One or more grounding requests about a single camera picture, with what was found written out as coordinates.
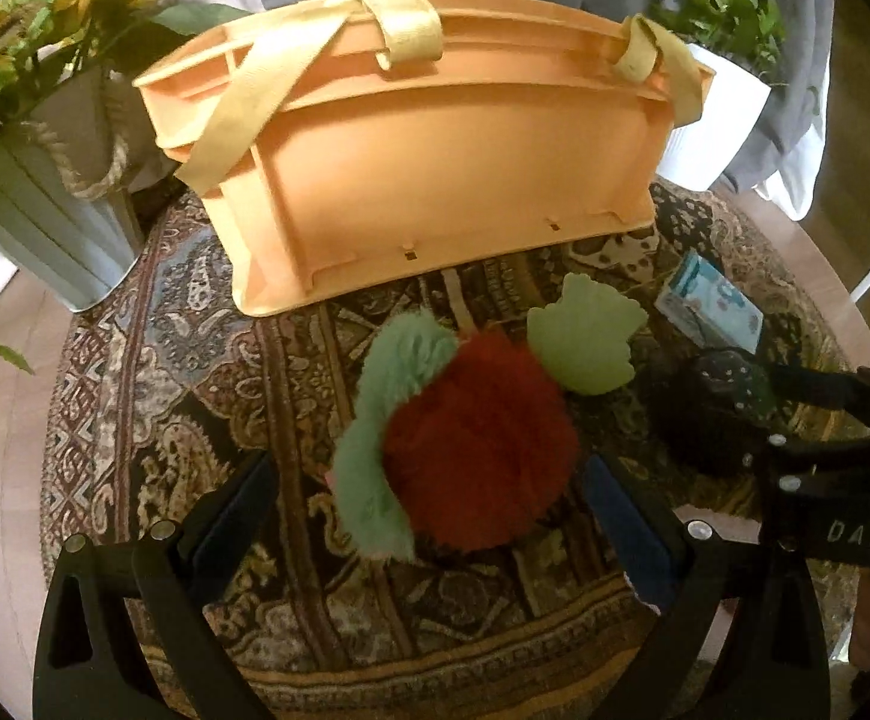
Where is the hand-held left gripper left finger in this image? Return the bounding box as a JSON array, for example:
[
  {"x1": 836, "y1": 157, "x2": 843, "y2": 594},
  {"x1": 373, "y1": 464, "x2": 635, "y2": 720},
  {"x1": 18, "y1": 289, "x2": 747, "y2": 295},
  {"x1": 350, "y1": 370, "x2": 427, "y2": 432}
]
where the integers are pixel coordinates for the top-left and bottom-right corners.
[{"x1": 32, "y1": 450, "x2": 278, "y2": 720}]

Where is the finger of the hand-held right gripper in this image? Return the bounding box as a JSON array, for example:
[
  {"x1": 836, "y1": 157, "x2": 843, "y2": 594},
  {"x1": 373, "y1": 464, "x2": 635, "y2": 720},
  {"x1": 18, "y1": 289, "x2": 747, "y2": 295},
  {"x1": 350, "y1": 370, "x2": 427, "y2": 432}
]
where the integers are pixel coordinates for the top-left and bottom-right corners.
[
  {"x1": 742, "y1": 431, "x2": 870, "y2": 475},
  {"x1": 761, "y1": 361, "x2": 870, "y2": 428}
]

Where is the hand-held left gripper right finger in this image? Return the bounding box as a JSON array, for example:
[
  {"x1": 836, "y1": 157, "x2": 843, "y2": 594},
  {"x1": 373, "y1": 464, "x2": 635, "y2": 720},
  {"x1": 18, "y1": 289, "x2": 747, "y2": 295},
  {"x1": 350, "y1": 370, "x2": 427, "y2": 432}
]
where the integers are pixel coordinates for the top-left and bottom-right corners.
[{"x1": 585, "y1": 454, "x2": 830, "y2": 720}]

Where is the small black pouch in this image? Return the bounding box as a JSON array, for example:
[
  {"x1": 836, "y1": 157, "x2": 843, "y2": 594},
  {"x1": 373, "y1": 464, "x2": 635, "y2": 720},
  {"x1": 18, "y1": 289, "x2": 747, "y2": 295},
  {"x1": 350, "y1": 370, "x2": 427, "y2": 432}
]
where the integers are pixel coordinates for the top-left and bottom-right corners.
[{"x1": 641, "y1": 349, "x2": 790, "y2": 477}]

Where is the red and green fluffy plush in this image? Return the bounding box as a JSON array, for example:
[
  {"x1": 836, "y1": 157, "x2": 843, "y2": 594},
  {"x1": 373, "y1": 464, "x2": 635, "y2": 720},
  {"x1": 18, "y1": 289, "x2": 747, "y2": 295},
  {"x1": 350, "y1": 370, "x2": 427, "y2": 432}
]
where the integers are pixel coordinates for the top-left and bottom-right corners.
[{"x1": 330, "y1": 307, "x2": 582, "y2": 563}]

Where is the patterned round rug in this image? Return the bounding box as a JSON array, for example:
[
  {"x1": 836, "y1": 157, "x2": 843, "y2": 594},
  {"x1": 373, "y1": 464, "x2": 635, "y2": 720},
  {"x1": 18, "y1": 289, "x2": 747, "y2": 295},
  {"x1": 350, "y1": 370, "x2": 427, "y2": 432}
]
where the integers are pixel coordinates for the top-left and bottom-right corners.
[{"x1": 41, "y1": 180, "x2": 870, "y2": 720}]

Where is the blue and white tissue packet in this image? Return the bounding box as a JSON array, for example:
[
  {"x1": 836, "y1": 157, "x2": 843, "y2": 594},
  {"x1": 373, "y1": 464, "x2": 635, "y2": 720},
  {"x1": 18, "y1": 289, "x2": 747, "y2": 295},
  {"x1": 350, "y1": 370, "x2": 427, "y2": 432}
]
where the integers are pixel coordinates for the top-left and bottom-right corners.
[{"x1": 656, "y1": 249, "x2": 762, "y2": 353}]

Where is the light green plush toy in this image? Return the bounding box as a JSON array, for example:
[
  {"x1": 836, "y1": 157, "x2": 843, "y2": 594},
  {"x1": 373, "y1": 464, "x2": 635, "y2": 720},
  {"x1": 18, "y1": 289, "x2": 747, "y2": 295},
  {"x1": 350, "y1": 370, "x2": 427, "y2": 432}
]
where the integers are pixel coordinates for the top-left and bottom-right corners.
[{"x1": 526, "y1": 274, "x2": 647, "y2": 396}]

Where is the white plant pot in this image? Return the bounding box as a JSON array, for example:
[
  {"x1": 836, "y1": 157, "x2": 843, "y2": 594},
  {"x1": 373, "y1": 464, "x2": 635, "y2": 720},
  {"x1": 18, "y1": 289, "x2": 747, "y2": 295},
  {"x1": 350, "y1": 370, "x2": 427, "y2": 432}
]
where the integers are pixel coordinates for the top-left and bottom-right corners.
[{"x1": 656, "y1": 41, "x2": 773, "y2": 192}]

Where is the grey metal bucket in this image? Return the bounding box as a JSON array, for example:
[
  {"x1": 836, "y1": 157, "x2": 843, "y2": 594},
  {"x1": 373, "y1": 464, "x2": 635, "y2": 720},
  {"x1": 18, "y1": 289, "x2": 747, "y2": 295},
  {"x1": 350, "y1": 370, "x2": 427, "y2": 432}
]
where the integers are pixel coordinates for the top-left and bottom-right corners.
[{"x1": 0, "y1": 64, "x2": 147, "y2": 312}]

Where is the green leafy plant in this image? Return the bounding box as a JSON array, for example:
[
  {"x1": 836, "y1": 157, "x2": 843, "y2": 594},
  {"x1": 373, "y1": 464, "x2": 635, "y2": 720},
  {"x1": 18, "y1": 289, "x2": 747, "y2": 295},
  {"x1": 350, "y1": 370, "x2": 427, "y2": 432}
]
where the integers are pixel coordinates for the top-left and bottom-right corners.
[{"x1": 649, "y1": 0, "x2": 790, "y2": 85}]

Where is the orange plastic crate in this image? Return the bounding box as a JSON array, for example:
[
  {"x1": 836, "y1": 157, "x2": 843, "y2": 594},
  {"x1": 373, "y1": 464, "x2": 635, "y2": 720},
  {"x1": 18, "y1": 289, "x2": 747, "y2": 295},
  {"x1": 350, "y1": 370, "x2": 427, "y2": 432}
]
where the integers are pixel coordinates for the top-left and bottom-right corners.
[{"x1": 133, "y1": 0, "x2": 717, "y2": 316}]

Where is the yellow fabric tote bag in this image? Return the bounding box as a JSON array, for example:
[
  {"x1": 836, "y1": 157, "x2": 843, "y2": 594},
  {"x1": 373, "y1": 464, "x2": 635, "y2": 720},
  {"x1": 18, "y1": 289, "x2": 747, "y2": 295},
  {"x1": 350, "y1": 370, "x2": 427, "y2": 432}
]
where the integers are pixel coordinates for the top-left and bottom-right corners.
[{"x1": 176, "y1": 0, "x2": 706, "y2": 200}]

